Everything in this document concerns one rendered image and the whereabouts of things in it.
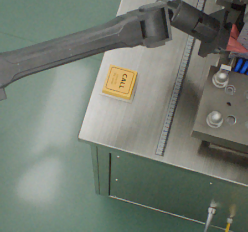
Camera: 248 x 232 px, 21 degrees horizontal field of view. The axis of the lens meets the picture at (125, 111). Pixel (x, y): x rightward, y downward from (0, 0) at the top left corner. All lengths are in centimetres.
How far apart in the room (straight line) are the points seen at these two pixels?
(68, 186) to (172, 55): 97
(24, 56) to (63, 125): 128
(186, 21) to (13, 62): 38
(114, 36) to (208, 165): 44
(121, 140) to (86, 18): 115
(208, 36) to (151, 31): 13
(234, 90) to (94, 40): 37
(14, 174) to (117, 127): 97
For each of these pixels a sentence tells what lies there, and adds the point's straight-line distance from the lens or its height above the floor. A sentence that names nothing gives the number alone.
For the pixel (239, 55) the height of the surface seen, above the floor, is 104.
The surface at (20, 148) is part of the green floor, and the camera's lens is 256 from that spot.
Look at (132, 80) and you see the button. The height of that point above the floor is 92.
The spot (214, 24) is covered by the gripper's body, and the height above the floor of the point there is 115.
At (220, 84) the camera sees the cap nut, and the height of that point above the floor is 104.
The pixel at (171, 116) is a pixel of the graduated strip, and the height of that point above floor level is 90.
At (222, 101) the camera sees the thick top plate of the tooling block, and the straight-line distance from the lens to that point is 154.
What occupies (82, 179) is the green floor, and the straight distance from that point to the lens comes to 252.
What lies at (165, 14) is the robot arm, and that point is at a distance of 142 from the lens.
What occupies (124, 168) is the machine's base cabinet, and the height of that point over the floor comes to 68.
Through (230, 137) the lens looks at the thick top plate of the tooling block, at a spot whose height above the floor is 103.
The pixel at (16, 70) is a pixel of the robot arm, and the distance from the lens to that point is 130.
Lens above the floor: 248
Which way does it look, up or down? 74 degrees down
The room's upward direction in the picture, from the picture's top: 5 degrees clockwise
